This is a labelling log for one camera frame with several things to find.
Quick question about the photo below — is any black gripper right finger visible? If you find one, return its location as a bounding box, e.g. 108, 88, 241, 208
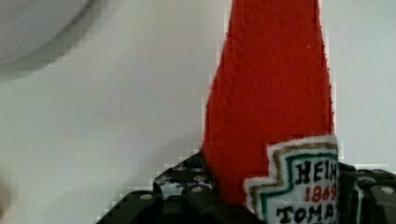
338, 163, 396, 224

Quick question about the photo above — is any red plush ketchup bottle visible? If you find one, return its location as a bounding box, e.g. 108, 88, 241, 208
203, 0, 338, 224

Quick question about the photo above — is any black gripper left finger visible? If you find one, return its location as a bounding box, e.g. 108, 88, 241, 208
96, 151, 265, 224

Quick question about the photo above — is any lilac round plate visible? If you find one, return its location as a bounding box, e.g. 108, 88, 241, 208
0, 0, 91, 64

